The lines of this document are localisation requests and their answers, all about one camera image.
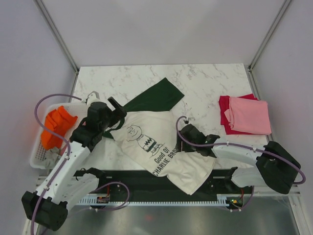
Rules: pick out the white slotted cable duct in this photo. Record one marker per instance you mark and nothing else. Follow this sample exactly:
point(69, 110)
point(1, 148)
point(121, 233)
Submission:
point(209, 200)

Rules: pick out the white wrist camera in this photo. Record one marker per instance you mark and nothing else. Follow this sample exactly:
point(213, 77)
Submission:
point(92, 97)
point(187, 120)

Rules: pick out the cream and green Charlie Brown shirt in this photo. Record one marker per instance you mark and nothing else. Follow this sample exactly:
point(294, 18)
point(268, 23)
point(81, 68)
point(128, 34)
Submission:
point(147, 134)

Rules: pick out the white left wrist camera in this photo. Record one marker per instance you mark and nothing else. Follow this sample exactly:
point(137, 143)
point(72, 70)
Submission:
point(92, 97)

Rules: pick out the left aluminium frame post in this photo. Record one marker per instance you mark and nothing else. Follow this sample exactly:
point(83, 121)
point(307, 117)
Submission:
point(54, 30)

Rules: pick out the light pink folded t shirt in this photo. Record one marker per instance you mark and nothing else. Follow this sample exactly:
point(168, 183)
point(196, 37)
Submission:
point(248, 115)

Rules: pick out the grey t shirt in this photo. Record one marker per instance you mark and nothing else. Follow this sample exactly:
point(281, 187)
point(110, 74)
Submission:
point(51, 158)

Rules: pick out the right aluminium frame post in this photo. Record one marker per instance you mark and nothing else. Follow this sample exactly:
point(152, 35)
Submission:
point(273, 27)

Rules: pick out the white plastic laundry basket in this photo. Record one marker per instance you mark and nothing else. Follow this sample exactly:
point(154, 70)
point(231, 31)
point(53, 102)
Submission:
point(38, 152)

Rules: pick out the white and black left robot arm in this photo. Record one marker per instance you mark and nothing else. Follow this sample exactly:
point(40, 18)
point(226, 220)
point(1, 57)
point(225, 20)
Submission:
point(51, 202)

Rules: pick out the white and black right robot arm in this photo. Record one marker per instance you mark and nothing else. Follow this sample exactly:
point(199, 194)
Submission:
point(269, 165)

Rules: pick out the aluminium frame post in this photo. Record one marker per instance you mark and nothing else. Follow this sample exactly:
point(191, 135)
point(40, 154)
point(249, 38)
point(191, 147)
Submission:
point(54, 30)
point(273, 27)

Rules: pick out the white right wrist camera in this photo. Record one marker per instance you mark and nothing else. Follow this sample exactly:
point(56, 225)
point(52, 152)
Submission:
point(187, 120)

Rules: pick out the orange t shirt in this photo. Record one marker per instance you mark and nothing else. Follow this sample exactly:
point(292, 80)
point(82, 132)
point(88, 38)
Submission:
point(59, 121)

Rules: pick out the crimson folded t shirt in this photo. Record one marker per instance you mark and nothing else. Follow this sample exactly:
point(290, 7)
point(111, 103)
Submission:
point(224, 106)

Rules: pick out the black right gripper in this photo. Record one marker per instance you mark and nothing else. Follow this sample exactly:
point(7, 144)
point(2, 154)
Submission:
point(186, 149)

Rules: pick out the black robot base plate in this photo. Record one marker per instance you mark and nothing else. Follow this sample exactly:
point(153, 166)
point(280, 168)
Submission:
point(143, 184)

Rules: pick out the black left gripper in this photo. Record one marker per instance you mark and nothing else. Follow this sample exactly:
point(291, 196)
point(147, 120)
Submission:
point(119, 113)

